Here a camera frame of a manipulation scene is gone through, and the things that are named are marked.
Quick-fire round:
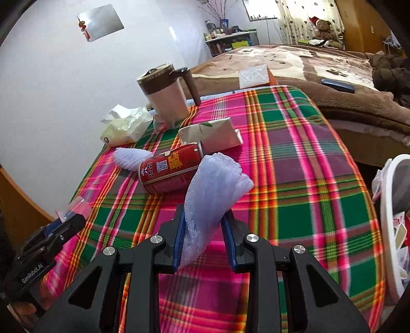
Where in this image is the dark brown jacket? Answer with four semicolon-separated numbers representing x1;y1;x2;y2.
369;54;410;108

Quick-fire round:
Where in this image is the plaid pink green tablecloth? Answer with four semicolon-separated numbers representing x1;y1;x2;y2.
44;86;386;332

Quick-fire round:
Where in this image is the cluttered white shelf table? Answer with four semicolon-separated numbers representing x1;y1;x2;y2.
204;20;259;57

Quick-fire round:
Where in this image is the small clear plastic bag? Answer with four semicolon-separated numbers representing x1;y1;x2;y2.
56;196;92;223

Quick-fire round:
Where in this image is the white round trash bin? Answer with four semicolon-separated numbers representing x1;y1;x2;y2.
372;154;409;304

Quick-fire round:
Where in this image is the red soda can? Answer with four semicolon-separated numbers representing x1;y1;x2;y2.
138;142;204;195

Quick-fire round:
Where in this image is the silver wall plaque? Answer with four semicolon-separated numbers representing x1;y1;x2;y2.
77;4;124;42

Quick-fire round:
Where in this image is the brown beige travel mug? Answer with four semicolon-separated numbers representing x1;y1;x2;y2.
137;63;201;128

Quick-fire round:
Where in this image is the small white foam net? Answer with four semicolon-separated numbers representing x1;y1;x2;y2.
113;148;153;172

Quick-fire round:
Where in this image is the orange wooden wardrobe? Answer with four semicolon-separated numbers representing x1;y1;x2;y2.
336;0;391;53

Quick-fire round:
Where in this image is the brown patterned bed blanket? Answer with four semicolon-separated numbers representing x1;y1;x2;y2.
191;45;409;135

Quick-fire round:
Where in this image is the white foam fruit net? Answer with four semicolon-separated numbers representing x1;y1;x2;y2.
181;153;254;268

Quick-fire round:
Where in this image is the yellow white tissue pack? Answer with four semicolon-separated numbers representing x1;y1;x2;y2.
100;104;153;147

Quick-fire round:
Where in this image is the dotted cream curtain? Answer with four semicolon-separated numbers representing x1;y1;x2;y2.
275;0;345;44

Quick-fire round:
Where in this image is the white orange box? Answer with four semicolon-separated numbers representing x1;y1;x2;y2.
238;65;278;89

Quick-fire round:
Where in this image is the dark blue glasses case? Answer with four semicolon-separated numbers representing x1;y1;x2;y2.
321;78;355;94

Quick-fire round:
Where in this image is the brown teddy bear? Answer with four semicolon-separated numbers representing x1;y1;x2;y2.
309;17;344;50

